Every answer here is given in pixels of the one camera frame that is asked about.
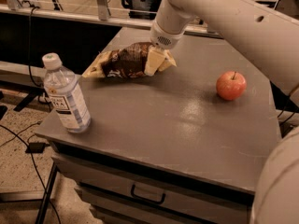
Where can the red apple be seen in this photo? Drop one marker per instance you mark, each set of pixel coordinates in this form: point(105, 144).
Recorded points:
point(230, 85)

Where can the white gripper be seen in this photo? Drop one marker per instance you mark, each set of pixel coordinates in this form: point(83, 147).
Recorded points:
point(163, 38)

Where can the metal railing post left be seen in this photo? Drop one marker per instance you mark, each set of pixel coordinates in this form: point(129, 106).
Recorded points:
point(103, 11)

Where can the brown chip bag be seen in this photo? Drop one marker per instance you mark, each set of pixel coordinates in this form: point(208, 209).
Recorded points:
point(125, 63)

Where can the clear plastic water bottle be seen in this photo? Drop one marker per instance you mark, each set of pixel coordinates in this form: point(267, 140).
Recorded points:
point(61, 85)

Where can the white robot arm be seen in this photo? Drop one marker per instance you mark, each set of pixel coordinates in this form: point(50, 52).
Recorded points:
point(269, 40)

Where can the grey drawer cabinet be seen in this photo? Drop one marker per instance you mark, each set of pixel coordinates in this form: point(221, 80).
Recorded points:
point(174, 132)

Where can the black drawer handle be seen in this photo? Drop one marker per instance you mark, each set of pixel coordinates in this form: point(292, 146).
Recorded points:
point(148, 194)

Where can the black power adapter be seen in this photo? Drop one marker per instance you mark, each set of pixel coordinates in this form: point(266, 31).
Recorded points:
point(36, 147)

